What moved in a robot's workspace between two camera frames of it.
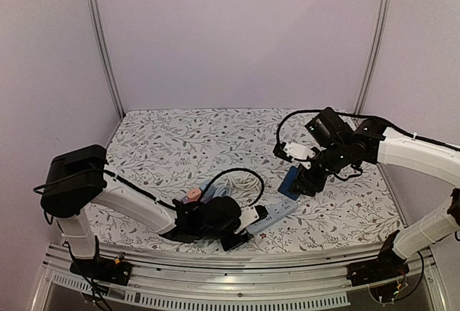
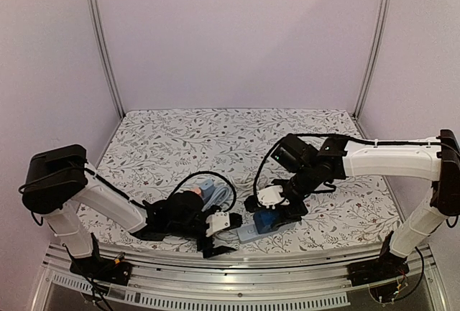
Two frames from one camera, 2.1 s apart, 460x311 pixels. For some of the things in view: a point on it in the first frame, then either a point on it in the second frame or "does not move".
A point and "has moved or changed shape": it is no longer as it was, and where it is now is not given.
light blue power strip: (277, 210) → (249, 233)
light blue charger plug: (210, 189) does not move
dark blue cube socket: (285, 186) has moved or changed shape
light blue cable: (221, 191) does not move
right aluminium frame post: (377, 39) does not move
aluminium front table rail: (320, 279) does not move
